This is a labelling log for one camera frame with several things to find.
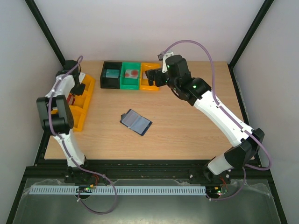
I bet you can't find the blue card holder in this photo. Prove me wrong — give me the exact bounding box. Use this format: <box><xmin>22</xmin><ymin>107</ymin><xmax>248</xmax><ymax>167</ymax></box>
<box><xmin>120</xmin><ymin>109</ymin><xmax>152</xmax><ymax>136</ymax></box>

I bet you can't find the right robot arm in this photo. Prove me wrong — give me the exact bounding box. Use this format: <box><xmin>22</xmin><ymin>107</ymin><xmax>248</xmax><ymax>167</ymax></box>
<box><xmin>145</xmin><ymin>53</ymin><xmax>264</xmax><ymax>183</ymax></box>

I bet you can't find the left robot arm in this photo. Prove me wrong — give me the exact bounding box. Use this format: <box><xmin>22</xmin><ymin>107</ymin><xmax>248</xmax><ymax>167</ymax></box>
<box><xmin>36</xmin><ymin>56</ymin><xmax>85</xmax><ymax>168</ymax></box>

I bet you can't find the red card stack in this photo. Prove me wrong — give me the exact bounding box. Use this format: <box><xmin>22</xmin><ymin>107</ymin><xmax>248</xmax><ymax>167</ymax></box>
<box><xmin>67</xmin><ymin>94</ymin><xmax>75</xmax><ymax>105</ymax></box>

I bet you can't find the grey-pink card stack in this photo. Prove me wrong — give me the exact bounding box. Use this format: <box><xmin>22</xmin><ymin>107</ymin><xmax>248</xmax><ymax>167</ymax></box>
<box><xmin>142</xmin><ymin>72</ymin><xmax>148</xmax><ymax>80</ymax></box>

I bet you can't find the red-dotted card stack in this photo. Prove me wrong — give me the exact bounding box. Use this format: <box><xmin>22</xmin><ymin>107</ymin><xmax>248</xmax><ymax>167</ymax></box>
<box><xmin>124</xmin><ymin>69</ymin><xmax>139</xmax><ymax>79</ymax></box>

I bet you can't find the teal card stack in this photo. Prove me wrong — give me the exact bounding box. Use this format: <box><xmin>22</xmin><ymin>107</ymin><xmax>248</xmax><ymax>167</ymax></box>
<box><xmin>105</xmin><ymin>69</ymin><xmax>119</xmax><ymax>78</ymax></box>

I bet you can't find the small orange storage bin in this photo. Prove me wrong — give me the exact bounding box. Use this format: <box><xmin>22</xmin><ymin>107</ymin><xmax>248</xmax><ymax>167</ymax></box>
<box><xmin>139</xmin><ymin>63</ymin><xmax>160</xmax><ymax>91</ymax></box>

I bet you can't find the orange three-compartment bin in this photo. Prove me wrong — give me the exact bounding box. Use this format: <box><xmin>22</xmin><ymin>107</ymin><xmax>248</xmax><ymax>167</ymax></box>
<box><xmin>46</xmin><ymin>72</ymin><xmax>95</xmax><ymax>132</ymax></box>

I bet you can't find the green storage bin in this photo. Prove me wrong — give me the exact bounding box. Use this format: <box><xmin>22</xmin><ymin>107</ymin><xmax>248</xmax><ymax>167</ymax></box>
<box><xmin>120</xmin><ymin>62</ymin><xmax>141</xmax><ymax>90</ymax></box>

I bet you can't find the black storage bin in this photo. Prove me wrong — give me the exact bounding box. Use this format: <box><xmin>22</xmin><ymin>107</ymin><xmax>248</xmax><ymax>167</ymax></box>
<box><xmin>100</xmin><ymin>61</ymin><xmax>122</xmax><ymax>89</ymax></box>

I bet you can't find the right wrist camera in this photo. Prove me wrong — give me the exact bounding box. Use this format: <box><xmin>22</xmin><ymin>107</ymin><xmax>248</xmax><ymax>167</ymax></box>
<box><xmin>158</xmin><ymin>50</ymin><xmax>174</xmax><ymax>73</ymax></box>

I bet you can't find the left black frame post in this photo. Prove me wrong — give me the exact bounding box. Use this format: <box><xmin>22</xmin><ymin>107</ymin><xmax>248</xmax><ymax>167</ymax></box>
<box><xmin>25</xmin><ymin>0</ymin><xmax>65</xmax><ymax>66</ymax></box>

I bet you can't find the black frame post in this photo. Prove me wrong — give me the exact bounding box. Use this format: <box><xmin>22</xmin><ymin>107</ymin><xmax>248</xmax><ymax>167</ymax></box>
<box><xmin>228</xmin><ymin>0</ymin><xmax>275</xmax><ymax>68</ymax></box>
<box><xmin>25</xmin><ymin>0</ymin><xmax>65</xmax><ymax>66</ymax></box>

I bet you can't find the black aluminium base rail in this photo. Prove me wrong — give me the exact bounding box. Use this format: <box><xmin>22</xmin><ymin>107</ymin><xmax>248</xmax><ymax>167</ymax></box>
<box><xmin>21</xmin><ymin>160</ymin><xmax>273</xmax><ymax>185</ymax></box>

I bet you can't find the white slotted cable duct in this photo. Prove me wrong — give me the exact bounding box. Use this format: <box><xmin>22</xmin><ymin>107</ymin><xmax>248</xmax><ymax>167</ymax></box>
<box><xmin>29</xmin><ymin>185</ymin><xmax>206</xmax><ymax>196</ymax></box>

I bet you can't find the right black frame post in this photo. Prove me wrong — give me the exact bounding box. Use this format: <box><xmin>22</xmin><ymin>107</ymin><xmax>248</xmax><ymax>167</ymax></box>
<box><xmin>228</xmin><ymin>0</ymin><xmax>275</xmax><ymax>68</ymax></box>

